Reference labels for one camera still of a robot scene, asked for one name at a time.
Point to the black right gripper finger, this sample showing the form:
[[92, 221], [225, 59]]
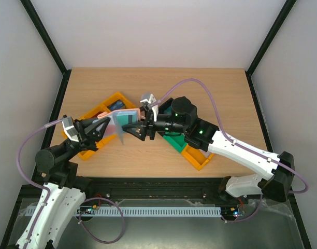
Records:
[[134, 126], [137, 132]]

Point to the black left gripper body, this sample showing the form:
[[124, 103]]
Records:
[[86, 143]]

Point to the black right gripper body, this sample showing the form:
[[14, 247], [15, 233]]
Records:
[[150, 127]]

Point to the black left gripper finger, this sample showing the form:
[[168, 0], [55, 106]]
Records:
[[84, 129], [99, 127]]

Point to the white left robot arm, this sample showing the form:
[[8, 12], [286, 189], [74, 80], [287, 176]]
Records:
[[62, 191]]

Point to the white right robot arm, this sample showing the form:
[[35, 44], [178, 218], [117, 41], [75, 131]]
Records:
[[272, 172]]

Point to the blue card stack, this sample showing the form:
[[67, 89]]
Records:
[[119, 104]]

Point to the black storage bin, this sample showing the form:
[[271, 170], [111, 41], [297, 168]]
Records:
[[164, 111]]

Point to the green storage bin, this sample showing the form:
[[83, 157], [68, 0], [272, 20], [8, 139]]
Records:
[[176, 140]]

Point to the yellow single storage bin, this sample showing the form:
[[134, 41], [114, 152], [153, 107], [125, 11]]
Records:
[[196, 157]]

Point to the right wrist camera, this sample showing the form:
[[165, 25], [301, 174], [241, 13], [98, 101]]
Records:
[[148, 101]]

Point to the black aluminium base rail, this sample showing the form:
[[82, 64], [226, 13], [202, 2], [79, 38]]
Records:
[[207, 190]]

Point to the white slotted cable duct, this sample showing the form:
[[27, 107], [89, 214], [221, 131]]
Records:
[[111, 211]]

